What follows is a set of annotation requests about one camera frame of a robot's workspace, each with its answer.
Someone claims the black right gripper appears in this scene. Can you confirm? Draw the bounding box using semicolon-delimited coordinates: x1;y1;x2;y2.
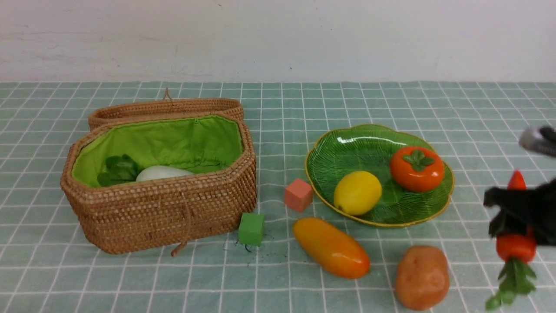
484;178;556;246

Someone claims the orange toy carrot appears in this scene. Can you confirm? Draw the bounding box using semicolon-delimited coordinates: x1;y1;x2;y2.
485;170;538;311

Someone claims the orange toy persimmon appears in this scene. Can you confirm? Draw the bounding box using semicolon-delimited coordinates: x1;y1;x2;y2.
390;146;445;193

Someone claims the yellow toy lemon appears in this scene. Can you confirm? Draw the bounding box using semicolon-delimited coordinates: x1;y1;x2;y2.
334;171;383;216

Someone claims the white toy radish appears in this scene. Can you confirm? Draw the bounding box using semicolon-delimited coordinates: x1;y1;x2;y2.
97;154;195;187

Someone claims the brown toy potato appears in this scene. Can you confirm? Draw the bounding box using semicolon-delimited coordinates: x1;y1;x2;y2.
394;244;450;311

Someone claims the green glass leaf plate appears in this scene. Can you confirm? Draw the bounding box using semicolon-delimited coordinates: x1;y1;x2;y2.
304;123;455;228

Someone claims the orange yellow toy mango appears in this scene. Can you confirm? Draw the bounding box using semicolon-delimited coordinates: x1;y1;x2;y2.
292;216;371;280

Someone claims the orange foam cube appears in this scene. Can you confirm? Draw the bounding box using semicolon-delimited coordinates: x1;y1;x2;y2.
284;179;314;213

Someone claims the green foam cube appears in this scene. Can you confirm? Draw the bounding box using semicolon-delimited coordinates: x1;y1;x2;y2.
238;212;265;247

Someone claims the woven rattan basket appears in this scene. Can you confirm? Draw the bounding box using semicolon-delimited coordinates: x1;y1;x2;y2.
60;112;258;256

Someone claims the woven rattan basket lid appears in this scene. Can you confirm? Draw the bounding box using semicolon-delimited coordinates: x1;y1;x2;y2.
89;98;244;130

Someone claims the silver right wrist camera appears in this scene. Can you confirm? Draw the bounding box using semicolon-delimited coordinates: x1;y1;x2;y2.
518;125;556;158

